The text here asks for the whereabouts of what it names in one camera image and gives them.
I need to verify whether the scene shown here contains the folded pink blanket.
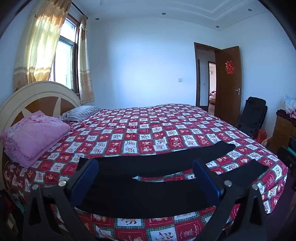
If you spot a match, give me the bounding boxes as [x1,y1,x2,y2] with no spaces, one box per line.
[1,110,71,169]

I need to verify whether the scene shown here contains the wide yellow curtain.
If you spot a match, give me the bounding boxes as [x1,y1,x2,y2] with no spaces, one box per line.
[13,0,72,93]

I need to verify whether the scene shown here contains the red checkered printed bed cover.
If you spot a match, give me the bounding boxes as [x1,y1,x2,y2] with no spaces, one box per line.
[3,103,288,241]

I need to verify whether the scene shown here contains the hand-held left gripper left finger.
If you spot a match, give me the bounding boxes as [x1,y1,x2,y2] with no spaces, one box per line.
[23,159,100,241]

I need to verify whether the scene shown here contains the striped grey pillow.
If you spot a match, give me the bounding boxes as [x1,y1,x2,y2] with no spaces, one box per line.
[59,106,102,122]

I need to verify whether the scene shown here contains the window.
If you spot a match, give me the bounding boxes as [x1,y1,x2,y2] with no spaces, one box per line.
[48,14,80,93]

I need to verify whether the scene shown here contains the clothes pile on dresser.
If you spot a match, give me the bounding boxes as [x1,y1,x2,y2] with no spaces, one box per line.
[284,95,296,114]

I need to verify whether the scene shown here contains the brown door frame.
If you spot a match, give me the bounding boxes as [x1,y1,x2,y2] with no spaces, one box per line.
[194,42,220,114]

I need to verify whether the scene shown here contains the black pants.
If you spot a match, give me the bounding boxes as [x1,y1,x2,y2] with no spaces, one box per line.
[77,141,269,219]

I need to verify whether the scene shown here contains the red bag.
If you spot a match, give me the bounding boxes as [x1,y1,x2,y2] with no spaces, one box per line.
[254,128,268,144]

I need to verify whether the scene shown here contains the black box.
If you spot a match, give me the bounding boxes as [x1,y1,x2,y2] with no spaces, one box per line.
[277,146,296,172]

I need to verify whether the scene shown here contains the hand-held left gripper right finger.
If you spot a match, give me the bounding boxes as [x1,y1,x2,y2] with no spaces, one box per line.
[192,159,268,241]

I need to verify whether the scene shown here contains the black folding chair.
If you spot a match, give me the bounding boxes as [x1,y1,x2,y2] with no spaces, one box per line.
[236,97,268,141]

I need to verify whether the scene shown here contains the curtain rod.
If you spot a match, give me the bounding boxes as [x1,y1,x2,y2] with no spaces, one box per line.
[70,1,89,19]

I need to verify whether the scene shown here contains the wooden cabinet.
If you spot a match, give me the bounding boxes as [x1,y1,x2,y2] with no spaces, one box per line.
[269,109,296,154]

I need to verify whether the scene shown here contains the brown wooden door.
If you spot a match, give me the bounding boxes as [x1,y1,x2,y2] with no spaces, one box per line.
[215,46,242,127]

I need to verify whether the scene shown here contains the cream and brown headboard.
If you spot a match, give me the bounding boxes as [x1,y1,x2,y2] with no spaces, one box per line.
[0,81,82,190]

